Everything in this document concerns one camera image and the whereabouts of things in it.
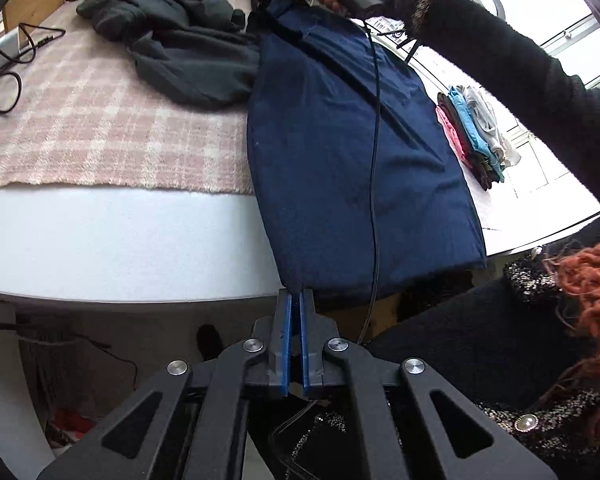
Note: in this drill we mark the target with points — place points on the orange knit scarf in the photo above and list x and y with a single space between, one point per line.
590 280

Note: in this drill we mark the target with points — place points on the stack of folded clothes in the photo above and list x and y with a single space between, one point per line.
467 130

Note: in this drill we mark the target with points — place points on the person's right forearm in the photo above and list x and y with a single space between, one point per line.
505 45

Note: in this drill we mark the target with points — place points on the navy blue shirt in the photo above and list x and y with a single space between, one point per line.
330 160

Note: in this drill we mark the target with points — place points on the person's black shoe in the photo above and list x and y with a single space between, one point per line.
210 342

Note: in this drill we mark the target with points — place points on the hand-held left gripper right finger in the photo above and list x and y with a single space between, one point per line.
306 345

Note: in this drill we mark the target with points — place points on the black tripod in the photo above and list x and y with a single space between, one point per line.
411 50

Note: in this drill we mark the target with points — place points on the pink plaid blanket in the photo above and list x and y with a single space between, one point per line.
105 125

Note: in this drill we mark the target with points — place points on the dark grey garment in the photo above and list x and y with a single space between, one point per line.
190 60

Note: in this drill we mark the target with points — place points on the white charger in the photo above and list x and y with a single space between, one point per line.
5 45

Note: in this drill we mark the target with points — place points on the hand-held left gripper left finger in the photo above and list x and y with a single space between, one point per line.
286 345

